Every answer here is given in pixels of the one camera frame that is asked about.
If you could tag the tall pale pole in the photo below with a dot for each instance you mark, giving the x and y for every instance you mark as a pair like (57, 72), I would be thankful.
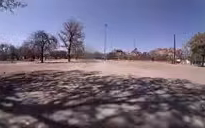
(105, 43)

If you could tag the brown dirt ground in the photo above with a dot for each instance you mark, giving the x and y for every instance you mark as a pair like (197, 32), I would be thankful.
(130, 71)

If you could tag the tall bare tree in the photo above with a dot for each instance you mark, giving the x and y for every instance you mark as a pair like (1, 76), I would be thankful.
(70, 38)

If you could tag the distant row of trees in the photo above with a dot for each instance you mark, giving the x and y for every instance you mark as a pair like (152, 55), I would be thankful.
(6, 51)
(156, 54)

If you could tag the dark pole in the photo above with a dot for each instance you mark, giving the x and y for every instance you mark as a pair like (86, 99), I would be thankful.
(174, 50)

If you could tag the green leafy tree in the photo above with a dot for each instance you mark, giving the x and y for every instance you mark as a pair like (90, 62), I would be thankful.
(202, 45)

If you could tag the overhanging tree branches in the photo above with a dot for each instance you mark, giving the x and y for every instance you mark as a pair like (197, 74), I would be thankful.
(5, 4)

